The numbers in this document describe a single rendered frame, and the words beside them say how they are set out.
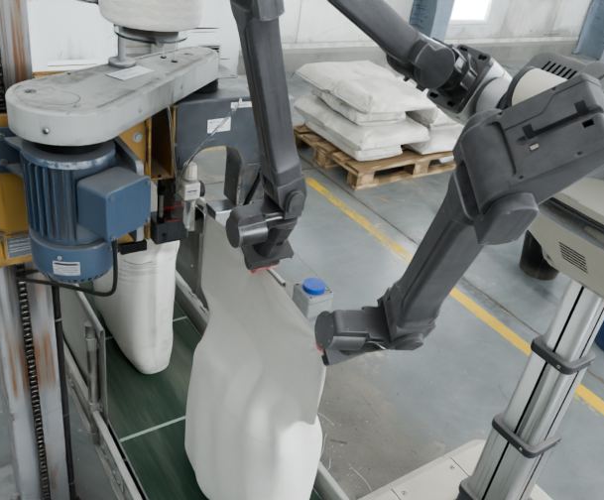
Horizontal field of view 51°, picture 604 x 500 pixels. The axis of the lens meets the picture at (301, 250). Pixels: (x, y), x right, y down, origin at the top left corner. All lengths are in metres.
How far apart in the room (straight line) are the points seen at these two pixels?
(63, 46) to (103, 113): 3.12
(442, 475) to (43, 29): 3.22
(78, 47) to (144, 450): 2.86
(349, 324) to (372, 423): 1.63
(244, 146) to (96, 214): 0.48
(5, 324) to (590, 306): 1.25
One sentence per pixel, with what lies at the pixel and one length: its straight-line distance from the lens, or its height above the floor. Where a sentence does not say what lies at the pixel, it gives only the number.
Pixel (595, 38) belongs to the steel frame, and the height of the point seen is 0.29.
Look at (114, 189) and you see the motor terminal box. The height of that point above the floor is 1.31.
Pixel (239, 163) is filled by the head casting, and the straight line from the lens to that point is 1.46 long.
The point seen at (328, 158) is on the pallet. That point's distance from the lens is 4.40.
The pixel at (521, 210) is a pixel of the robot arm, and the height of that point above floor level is 1.56.
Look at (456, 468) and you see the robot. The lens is 2.13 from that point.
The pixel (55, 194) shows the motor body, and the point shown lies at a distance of 1.11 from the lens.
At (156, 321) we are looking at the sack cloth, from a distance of 1.95.
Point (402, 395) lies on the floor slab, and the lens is 2.67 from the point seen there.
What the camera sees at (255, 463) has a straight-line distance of 1.40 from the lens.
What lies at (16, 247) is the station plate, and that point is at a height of 1.07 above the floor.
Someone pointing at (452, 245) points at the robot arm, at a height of 1.46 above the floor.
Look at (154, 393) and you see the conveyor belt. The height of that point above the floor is 0.38.
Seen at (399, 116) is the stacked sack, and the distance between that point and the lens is 4.31.
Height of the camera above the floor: 1.79
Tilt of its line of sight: 31 degrees down
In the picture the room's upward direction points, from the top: 9 degrees clockwise
